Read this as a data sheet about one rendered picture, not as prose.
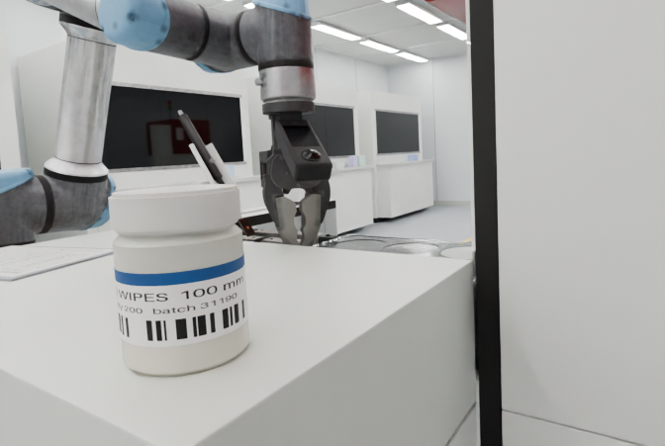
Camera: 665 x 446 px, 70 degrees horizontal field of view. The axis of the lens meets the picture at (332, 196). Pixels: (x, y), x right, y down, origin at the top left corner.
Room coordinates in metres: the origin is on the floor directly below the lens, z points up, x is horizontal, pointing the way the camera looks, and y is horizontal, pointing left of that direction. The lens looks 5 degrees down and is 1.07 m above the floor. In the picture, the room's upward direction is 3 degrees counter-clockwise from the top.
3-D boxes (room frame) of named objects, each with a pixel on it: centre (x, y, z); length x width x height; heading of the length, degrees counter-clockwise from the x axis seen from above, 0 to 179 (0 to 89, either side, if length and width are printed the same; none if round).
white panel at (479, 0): (0.78, -0.37, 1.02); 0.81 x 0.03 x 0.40; 146
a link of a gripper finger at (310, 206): (0.66, 0.04, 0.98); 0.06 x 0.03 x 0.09; 19
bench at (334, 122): (6.24, 0.33, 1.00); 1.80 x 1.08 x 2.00; 146
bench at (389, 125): (8.06, -0.92, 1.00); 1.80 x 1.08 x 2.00; 146
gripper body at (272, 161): (0.66, 0.06, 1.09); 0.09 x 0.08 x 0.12; 19
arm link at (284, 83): (0.65, 0.06, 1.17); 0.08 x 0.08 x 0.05
